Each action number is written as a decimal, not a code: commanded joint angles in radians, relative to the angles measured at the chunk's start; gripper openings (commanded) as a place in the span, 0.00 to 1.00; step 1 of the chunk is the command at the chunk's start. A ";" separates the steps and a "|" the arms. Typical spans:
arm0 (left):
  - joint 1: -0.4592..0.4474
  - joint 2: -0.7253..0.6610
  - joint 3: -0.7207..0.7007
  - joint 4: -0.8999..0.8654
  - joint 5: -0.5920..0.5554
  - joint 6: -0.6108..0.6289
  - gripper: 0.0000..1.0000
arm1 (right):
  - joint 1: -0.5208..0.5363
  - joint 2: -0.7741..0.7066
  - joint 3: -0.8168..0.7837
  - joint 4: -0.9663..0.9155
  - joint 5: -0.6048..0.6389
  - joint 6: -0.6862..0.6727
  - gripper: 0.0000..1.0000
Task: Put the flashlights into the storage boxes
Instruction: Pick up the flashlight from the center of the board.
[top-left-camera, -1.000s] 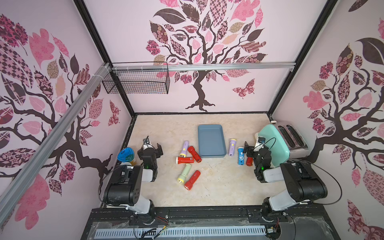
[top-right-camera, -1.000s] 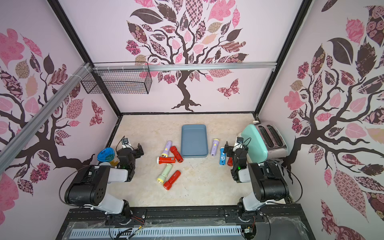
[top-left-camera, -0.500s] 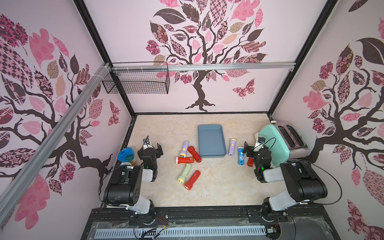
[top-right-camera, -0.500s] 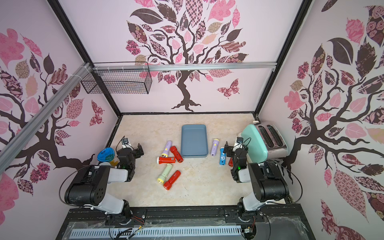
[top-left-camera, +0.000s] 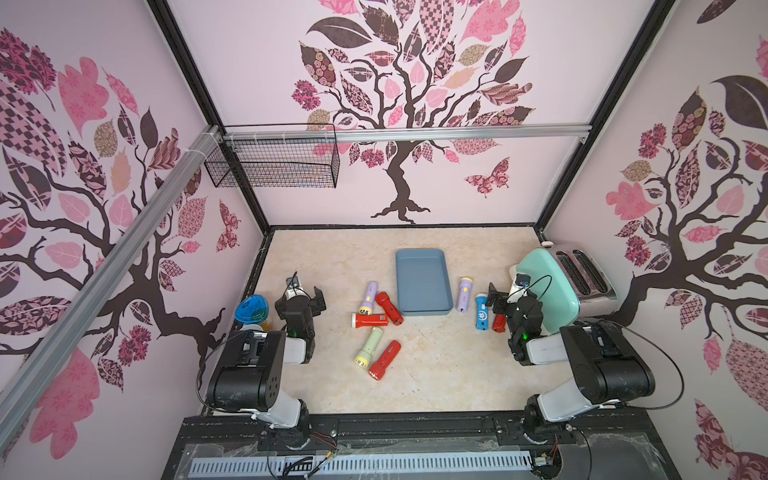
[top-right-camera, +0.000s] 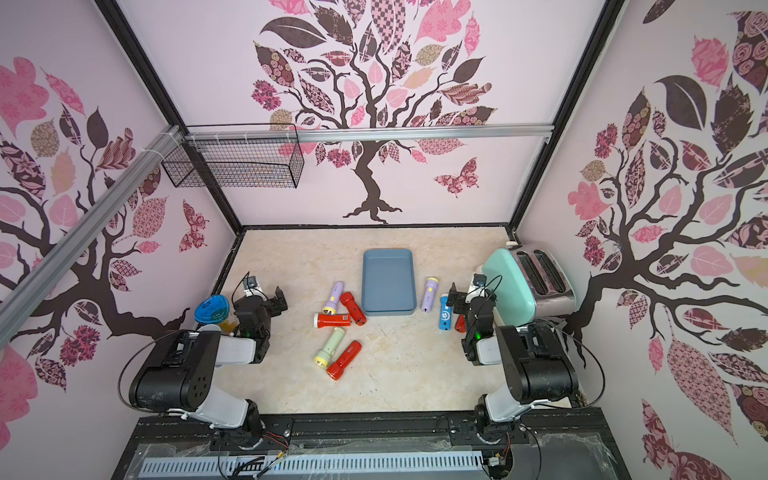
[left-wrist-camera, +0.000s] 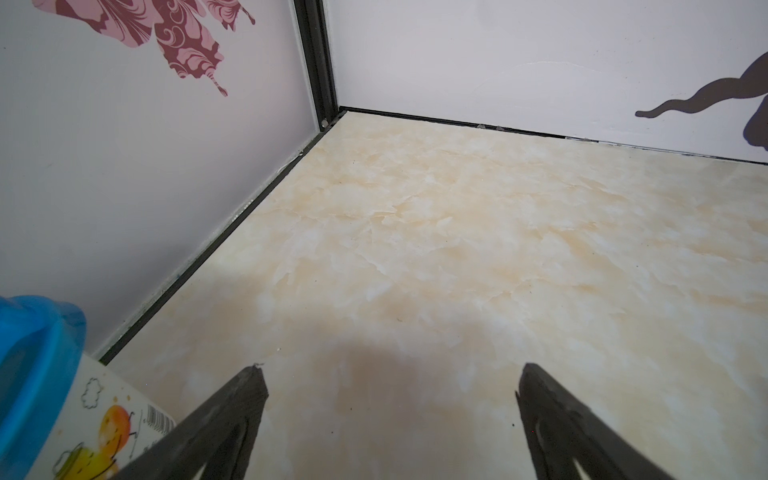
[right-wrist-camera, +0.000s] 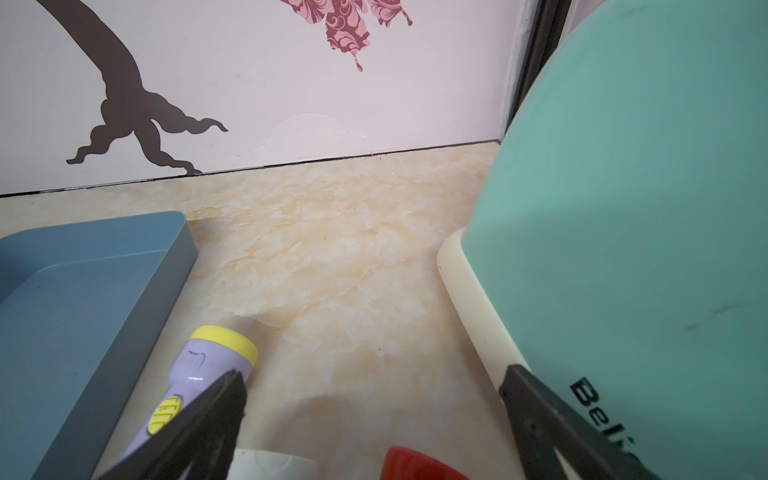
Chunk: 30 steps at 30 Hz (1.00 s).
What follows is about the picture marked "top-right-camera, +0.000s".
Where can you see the grey-blue storage tray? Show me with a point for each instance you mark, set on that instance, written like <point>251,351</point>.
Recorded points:
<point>388,283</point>

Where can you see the red flashlight front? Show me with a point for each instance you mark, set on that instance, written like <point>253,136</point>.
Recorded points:
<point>336,370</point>

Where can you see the white slotted cable duct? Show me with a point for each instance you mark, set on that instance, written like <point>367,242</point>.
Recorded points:
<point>311,465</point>

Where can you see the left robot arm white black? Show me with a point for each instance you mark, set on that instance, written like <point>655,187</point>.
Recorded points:
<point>177,376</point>

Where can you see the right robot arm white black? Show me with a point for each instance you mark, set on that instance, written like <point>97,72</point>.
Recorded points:
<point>537,370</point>

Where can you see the blue flashlight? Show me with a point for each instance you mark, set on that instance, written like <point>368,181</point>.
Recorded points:
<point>445,313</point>

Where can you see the black wire basket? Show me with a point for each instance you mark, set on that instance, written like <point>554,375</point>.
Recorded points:
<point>261,155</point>

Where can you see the mint green toaster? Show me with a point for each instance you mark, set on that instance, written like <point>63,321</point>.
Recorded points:
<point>529,284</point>

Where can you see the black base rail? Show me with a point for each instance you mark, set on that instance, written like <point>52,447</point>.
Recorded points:
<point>547,444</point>

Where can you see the aluminium rail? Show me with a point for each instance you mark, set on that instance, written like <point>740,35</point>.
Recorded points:
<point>379,134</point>
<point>18,307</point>

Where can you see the aluminium rail back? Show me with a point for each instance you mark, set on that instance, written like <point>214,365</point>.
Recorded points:
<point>379,134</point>

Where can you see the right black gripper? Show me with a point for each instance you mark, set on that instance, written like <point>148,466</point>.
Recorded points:
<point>459,297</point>

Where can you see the red flashlight white head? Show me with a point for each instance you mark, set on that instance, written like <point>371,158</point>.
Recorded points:
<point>322,320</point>

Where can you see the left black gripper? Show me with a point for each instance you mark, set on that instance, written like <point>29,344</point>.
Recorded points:
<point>279,303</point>

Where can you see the pale green flashlight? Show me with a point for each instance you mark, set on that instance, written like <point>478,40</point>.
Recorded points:
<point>325,355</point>

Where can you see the purple flashlight yellow rim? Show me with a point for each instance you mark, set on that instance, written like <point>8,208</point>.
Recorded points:
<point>331,305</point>

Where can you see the aluminium rail left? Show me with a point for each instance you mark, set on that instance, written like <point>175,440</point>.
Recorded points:
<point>18,307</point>

